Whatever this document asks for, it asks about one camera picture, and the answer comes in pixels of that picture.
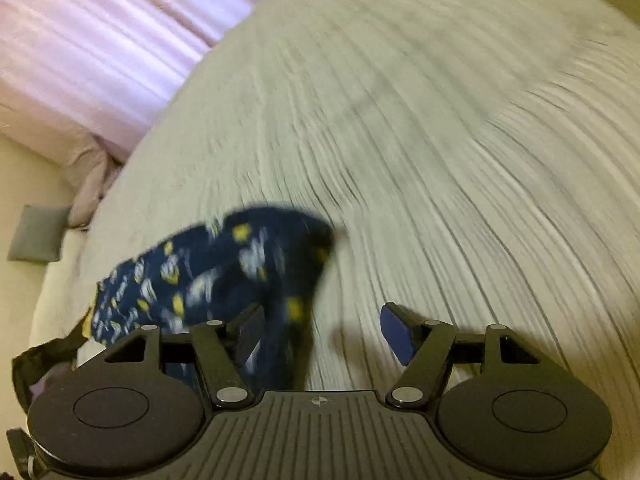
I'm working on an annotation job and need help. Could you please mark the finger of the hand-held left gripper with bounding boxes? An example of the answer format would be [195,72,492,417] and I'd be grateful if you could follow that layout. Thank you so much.
[12,317,97,413]

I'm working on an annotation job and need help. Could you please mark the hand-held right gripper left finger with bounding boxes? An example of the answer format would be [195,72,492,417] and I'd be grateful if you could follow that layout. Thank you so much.
[102,304,266,407]

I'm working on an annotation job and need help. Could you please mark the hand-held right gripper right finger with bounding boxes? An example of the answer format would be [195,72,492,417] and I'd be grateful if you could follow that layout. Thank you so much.
[380,302,551,407]

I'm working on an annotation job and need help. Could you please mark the navy printed pants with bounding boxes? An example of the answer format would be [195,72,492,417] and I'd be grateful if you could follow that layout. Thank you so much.
[82,205,337,393]

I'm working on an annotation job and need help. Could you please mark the pink pillow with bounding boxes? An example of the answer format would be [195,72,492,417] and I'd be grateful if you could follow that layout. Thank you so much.
[67,132,125,228]

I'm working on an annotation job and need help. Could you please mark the bed with striped grey cover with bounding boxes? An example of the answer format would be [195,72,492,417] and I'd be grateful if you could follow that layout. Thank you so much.
[30,0,640,413]

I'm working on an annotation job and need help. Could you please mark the pink curtain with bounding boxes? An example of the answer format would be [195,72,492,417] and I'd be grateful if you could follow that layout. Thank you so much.
[0,0,286,162]

